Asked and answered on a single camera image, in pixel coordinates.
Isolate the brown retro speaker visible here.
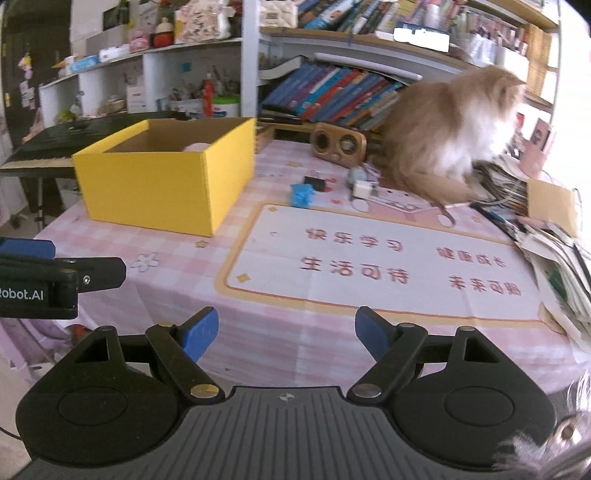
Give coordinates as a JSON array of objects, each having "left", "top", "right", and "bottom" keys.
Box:
[{"left": 310, "top": 122, "right": 368, "bottom": 162}]

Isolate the stack of notebooks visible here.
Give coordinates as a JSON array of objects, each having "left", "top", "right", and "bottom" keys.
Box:
[{"left": 471, "top": 154, "right": 529, "bottom": 217}]

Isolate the white pen holder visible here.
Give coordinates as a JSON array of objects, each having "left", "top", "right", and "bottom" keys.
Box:
[{"left": 168, "top": 85, "right": 204, "bottom": 116}]

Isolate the small grey object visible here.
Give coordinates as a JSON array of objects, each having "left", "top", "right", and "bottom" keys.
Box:
[{"left": 347, "top": 167, "right": 379, "bottom": 185}]

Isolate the pink printed box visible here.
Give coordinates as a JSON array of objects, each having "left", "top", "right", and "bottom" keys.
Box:
[{"left": 519, "top": 117, "right": 555, "bottom": 178}]

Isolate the smartphone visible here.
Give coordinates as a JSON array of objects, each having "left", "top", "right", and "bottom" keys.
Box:
[{"left": 393, "top": 27, "right": 451, "bottom": 52}]

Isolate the brown cardboard piece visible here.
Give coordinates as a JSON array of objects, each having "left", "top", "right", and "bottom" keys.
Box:
[{"left": 526, "top": 178, "right": 580, "bottom": 236}]

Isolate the white box with red label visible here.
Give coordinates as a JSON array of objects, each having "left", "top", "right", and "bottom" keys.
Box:
[{"left": 126, "top": 85, "right": 147, "bottom": 114}]

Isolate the black pen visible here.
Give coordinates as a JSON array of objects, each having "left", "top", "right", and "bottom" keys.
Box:
[{"left": 471, "top": 203, "right": 522, "bottom": 241}]

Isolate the yellow cardboard box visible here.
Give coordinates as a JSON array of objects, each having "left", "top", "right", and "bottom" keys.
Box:
[{"left": 71, "top": 117, "right": 257, "bottom": 238}]

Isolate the white pen container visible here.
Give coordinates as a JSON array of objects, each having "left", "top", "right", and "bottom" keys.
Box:
[{"left": 496, "top": 44, "right": 529, "bottom": 70}]

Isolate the white quilted handbag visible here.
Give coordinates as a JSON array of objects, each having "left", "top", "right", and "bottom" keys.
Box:
[{"left": 261, "top": 0, "right": 301, "bottom": 26}]

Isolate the pile of loose papers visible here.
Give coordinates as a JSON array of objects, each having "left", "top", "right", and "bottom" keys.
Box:
[{"left": 512, "top": 217, "right": 591, "bottom": 344}]

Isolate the orange and white cat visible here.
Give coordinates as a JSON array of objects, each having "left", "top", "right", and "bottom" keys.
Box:
[{"left": 381, "top": 65, "right": 527, "bottom": 208}]

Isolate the black keyboard stand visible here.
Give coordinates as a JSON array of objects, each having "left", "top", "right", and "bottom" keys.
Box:
[{"left": 21, "top": 173, "right": 61, "bottom": 227}]

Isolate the white flat box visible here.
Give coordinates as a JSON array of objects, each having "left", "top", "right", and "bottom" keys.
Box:
[{"left": 99, "top": 44, "right": 131, "bottom": 63}]

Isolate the desktop with pink checked cloth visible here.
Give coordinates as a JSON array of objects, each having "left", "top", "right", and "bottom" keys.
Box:
[{"left": 34, "top": 138, "right": 591, "bottom": 384}]

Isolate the grey fluffy fabric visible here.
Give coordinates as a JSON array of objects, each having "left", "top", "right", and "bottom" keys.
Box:
[{"left": 496, "top": 369, "right": 591, "bottom": 480}]

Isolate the white bookshelf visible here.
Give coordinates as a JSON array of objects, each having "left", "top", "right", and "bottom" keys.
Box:
[{"left": 39, "top": 0, "right": 561, "bottom": 139}]

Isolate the blue wet wipes pack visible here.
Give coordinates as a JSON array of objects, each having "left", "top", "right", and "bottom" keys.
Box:
[{"left": 69, "top": 55, "right": 100, "bottom": 75}]

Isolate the row of blue books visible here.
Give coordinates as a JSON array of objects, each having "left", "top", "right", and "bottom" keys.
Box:
[{"left": 261, "top": 62, "right": 407, "bottom": 132}]

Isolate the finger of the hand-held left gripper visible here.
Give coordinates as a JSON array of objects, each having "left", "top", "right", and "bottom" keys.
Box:
[
  {"left": 0, "top": 257, "right": 127, "bottom": 294},
  {"left": 0, "top": 237, "right": 57, "bottom": 260}
]

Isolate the brown wooden box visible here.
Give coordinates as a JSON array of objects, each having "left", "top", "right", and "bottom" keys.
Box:
[{"left": 254, "top": 124, "right": 277, "bottom": 153}]

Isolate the black electronic keyboard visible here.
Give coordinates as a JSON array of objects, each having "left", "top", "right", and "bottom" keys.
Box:
[{"left": 0, "top": 111, "right": 185, "bottom": 178}]

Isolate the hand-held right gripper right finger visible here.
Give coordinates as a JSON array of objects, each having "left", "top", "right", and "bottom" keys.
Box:
[{"left": 346, "top": 306, "right": 539, "bottom": 404}]

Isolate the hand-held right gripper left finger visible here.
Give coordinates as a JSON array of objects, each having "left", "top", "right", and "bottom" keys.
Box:
[{"left": 48, "top": 307, "right": 225, "bottom": 404}]

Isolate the black framed picture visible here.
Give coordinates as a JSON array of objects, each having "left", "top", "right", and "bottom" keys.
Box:
[{"left": 102, "top": 0, "right": 131, "bottom": 29}]

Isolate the brown bamboo blind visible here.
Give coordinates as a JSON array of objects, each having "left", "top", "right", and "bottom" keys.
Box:
[{"left": 526, "top": 23, "right": 552, "bottom": 93}]

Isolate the row of mixed books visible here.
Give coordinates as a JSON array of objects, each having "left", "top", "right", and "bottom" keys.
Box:
[{"left": 298, "top": 0, "right": 462, "bottom": 38}]

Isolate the white tub with red label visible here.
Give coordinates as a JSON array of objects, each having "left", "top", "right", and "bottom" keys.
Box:
[{"left": 213, "top": 96, "right": 241, "bottom": 118}]

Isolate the red round doll figure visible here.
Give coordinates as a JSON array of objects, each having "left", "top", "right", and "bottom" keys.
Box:
[{"left": 154, "top": 17, "right": 175, "bottom": 48}]

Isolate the blue eraser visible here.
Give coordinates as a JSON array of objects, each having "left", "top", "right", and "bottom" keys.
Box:
[{"left": 290, "top": 184, "right": 315, "bottom": 208}]

